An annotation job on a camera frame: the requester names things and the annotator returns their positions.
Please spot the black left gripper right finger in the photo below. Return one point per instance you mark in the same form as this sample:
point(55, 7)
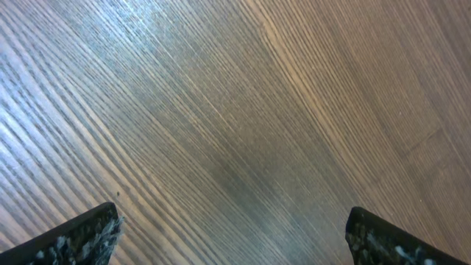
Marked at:
point(372, 240)

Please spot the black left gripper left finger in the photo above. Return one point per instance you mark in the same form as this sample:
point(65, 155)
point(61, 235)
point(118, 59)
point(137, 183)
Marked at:
point(89, 238)

